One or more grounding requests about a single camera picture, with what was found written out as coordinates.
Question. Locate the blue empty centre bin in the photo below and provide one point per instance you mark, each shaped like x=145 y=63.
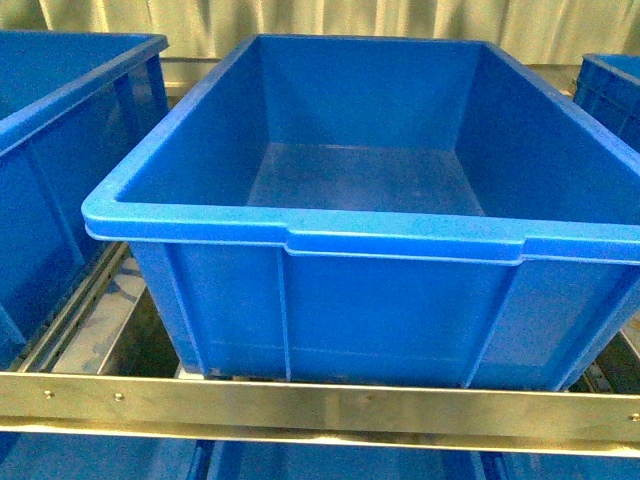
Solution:
x=383 y=211

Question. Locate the blue lower left bin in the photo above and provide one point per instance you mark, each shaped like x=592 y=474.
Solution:
x=51 y=456

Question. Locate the blue far right crate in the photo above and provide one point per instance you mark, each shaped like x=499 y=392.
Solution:
x=608 y=90

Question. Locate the metal roller track divider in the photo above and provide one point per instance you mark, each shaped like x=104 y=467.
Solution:
x=83 y=332

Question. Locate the blue bin with buttons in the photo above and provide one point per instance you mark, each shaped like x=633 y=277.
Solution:
x=73 y=105

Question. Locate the metal shelf front rail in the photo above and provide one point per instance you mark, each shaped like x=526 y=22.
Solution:
x=454 y=419

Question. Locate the blue lower shelf bin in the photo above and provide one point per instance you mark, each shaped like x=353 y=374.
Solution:
x=254 y=460

